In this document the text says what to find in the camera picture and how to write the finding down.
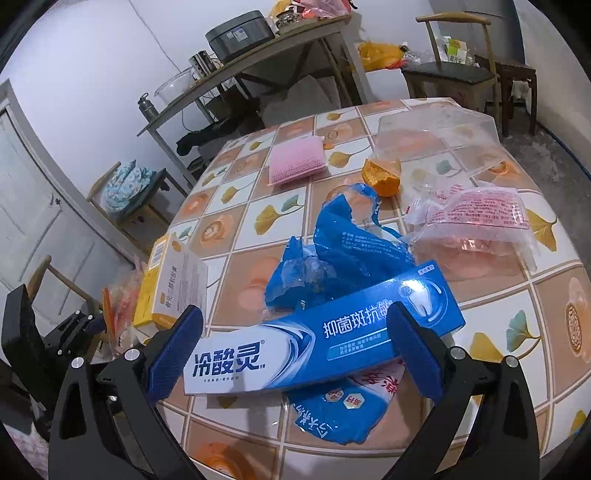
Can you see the dark wooden stool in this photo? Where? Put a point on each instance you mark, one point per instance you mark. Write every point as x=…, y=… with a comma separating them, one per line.
x=508, y=69

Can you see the white upright mattress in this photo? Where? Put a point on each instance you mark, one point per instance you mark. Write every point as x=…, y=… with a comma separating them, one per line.
x=563, y=69

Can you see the long grey table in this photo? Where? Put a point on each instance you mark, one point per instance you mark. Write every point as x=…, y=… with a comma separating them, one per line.
x=258, y=50

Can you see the black cloth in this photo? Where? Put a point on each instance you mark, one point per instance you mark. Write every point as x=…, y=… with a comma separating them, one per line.
x=203, y=134

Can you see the wooden armchair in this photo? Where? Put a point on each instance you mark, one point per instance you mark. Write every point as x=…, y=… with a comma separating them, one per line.
x=443, y=71

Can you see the floral seat cushion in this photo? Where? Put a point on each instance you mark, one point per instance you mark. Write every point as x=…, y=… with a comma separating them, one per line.
x=127, y=187

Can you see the yellow cardboard box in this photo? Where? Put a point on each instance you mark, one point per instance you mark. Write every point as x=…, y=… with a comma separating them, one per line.
x=157, y=295

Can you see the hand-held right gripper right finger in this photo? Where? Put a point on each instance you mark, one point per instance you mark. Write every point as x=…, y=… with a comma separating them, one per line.
x=415, y=355

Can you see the grey rice cooker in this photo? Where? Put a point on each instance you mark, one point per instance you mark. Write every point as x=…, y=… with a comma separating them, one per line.
x=240, y=34

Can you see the metal water bottle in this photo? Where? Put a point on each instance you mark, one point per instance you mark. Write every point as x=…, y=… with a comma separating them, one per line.
x=147, y=105

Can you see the clear bag with pink print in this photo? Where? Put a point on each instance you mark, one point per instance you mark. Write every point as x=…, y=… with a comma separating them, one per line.
x=475, y=212

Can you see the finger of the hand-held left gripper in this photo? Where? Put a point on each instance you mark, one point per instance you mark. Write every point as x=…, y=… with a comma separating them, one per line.
x=76, y=332

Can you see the light wooden chair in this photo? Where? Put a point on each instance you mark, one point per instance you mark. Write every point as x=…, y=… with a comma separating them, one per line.
x=39, y=277

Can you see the pink plastic bag of items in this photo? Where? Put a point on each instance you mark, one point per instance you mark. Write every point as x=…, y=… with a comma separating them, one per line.
x=314, y=14

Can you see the blue and white toothpaste box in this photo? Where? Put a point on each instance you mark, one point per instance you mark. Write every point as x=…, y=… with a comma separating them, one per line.
x=295, y=346

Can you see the steel cup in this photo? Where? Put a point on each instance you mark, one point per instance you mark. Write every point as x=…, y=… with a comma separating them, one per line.
x=210, y=62
x=197, y=64

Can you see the yellow plastic bag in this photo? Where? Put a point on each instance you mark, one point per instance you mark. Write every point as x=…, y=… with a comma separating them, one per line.
x=381, y=54

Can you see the ginkgo print tablecloth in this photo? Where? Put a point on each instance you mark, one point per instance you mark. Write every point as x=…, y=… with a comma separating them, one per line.
x=508, y=323

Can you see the white door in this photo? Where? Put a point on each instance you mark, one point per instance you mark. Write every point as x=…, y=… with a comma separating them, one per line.
x=37, y=207

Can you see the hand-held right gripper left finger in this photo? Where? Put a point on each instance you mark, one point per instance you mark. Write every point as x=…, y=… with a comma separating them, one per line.
x=178, y=350

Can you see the green and white cartons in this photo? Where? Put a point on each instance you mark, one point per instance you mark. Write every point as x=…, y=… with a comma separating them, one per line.
x=455, y=50

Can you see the blue and white packet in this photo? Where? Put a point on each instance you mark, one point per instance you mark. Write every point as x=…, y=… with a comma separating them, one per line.
x=346, y=406

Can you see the clear plastic bowl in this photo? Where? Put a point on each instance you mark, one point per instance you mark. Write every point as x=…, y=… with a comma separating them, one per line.
x=175, y=85

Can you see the pink sponge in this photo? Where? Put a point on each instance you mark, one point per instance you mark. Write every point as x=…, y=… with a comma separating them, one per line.
x=295, y=161

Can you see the orange crumpled wrapper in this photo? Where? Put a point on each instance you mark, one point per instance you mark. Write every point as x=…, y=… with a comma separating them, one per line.
x=381, y=180

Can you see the blue plastic bag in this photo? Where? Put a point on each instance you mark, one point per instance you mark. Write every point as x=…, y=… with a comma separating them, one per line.
x=351, y=249

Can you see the clear plastic container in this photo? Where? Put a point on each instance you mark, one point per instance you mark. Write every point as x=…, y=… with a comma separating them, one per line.
x=438, y=129

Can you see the wooden chair with cushion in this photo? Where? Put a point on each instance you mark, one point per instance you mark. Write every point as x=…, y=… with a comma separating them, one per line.
x=159, y=184

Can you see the red and white snack bag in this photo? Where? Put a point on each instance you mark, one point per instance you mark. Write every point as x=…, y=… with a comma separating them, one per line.
x=122, y=314

